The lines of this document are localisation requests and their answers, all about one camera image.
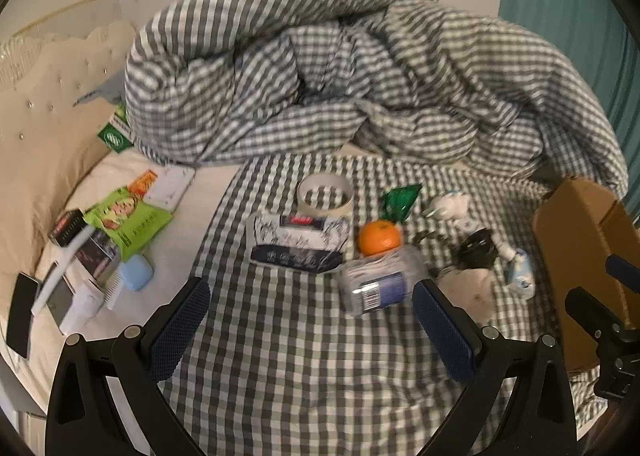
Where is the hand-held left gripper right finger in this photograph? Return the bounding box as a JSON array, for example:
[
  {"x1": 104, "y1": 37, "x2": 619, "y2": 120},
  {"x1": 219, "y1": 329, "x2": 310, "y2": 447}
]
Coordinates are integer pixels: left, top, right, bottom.
[{"x1": 412, "y1": 278, "x2": 578, "y2": 456}]

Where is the white paper box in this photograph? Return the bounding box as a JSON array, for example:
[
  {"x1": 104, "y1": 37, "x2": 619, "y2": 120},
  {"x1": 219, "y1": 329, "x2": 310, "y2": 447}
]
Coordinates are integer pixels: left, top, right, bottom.
[{"x1": 147, "y1": 167, "x2": 197, "y2": 213}]

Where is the grey flat device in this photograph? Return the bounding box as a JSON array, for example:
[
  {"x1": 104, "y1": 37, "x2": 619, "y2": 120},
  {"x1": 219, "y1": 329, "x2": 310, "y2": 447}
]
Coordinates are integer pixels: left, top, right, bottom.
[{"x1": 47, "y1": 276, "x2": 77, "y2": 325}]

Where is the black tape roll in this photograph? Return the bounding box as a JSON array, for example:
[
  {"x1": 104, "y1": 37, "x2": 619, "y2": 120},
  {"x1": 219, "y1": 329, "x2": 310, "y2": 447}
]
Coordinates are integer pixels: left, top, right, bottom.
[{"x1": 456, "y1": 231, "x2": 499, "y2": 270}]

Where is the green foil wrapper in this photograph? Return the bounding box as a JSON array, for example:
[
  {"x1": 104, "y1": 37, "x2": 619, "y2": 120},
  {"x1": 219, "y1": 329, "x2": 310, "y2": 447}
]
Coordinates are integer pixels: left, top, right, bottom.
[{"x1": 379, "y1": 183, "x2": 424, "y2": 225}]

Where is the orange snack packet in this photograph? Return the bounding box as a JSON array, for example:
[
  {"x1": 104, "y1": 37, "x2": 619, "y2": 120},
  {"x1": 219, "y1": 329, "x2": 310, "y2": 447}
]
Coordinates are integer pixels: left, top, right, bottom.
[{"x1": 127, "y1": 171, "x2": 161, "y2": 200}]

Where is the orange mandarin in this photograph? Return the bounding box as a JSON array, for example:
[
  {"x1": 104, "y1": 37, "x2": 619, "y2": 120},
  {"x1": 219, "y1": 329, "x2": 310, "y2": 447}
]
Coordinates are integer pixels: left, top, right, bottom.
[{"x1": 357, "y1": 219, "x2": 403, "y2": 257}]

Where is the white comb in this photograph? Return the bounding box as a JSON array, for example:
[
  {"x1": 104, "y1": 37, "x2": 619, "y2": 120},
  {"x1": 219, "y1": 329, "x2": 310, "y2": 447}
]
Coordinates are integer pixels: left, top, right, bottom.
[{"x1": 104, "y1": 270, "x2": 127, "y2": 310}]

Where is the white tissue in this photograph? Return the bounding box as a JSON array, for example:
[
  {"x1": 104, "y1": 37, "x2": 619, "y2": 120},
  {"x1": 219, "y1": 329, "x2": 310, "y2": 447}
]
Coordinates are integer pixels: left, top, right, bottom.
[{"x1": 439, "y1": 268, "x2": 502, "y2": 328}]

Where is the white tape roll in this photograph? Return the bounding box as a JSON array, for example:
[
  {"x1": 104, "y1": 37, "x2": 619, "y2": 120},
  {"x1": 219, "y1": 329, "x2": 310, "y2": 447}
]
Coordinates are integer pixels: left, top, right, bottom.
[{"x1": 297, "y1": 173, "x2": 356, "y2": 218}]

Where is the green snack bag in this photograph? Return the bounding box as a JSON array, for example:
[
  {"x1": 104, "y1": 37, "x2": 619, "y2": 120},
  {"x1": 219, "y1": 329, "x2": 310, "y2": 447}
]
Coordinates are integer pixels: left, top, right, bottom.
[{"x1": 82, "y1": 188, "x2": 174, "y2": 262}]

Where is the green tissue pack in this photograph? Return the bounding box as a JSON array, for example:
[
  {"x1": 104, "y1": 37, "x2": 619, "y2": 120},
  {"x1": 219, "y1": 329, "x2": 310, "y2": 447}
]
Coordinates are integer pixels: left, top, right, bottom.
[{"x1": 97, "y1": 105, "x2": 134, "y2": 155}]

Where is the dark purple box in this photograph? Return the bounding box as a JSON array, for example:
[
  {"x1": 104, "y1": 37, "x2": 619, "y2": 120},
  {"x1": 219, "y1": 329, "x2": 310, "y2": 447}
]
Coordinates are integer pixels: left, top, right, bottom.
[{"x1": 75, "y1": 231, "x2": 124, "y2": 283}]

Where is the black smartphone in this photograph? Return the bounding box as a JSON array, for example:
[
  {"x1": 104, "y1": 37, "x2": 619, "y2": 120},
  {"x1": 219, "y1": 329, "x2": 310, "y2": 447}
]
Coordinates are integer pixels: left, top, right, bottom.
[{"x1": 6, "y1": 272, "x2": 42, "y2": 360}]

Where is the small black and red box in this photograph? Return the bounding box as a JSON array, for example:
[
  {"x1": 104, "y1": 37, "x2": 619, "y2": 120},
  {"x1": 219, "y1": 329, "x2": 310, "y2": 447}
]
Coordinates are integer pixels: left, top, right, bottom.
[{"x1": 48, "y1": 208, "x2": 87, "y2": 248}]

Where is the blue grey cloth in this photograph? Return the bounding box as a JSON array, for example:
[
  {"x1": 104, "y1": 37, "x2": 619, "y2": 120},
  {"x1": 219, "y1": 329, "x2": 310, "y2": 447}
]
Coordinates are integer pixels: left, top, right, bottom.
[{"x1": 74, "y1": 75, "x2": 127, "y2": 108}]

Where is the light blue case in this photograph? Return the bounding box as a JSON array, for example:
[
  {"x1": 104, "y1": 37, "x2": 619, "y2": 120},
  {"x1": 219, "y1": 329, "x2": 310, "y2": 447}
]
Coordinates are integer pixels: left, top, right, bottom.
[{"x1": 122, "y1": 256, "x2": 154, "y2": 292}]

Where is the grey checked duvet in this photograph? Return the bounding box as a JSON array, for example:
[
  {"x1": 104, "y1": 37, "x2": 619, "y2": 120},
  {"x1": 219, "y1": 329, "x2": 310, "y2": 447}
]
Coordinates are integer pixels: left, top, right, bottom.
[{"x1": 124, "y1": 0, "x2": 630, "y2": 197}]

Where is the white plastic object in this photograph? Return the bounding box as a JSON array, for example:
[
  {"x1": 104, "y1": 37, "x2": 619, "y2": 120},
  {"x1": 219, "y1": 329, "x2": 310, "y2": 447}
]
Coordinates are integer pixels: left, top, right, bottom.
[{"x1": 61, "y1": 281, "x2": 109, "y2": 335}]

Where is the teal curtain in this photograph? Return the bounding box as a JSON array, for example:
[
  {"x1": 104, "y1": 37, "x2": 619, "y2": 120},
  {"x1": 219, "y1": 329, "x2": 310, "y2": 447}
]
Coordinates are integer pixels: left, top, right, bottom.
[{"x1": 497, "y1": 0, "x2": 640, "y2": 157}]

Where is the black and white printed packet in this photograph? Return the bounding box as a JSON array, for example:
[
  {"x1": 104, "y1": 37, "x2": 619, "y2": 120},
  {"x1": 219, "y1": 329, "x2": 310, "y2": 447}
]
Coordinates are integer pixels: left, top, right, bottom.
[{"x1": 247, "y1": 212, "x2": 351, "y2": 275}]

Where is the brown cardboard box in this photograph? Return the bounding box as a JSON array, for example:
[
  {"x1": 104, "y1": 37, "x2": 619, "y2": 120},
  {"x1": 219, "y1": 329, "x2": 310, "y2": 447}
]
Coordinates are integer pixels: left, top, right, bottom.
[{"x1": 532, "y1": 176, "x2": 636, "y2": 372}]

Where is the cream tufted headboard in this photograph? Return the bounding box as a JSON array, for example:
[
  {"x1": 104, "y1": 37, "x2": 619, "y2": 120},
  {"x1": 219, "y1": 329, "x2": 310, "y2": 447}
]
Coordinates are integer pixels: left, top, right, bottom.
[{"x1": 0, "y1": 18, "x2": 138, "y2": 257}]

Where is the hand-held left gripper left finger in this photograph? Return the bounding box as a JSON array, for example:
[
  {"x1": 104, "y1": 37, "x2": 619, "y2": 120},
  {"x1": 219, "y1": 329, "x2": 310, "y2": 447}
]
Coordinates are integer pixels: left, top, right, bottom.
[{"x1": 45, "y1": 276, "x2": 212, "y2": 456}]

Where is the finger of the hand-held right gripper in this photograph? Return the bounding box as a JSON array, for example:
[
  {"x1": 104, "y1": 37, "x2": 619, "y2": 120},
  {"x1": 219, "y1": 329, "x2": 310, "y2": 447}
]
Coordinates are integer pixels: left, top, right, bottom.
[
  {"x1": 605, "y1": 255, "x2": 640, "y2": 288},
  {"x1": 565, "y1": 287, "x2": 640, "y2": 339}
]

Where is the white and blue packet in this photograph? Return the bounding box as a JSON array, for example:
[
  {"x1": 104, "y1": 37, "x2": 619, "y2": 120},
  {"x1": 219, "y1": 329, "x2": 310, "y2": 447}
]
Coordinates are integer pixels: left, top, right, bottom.
[{"x1": 499, "y1": 242, "x2": 537, "y2": 300}]

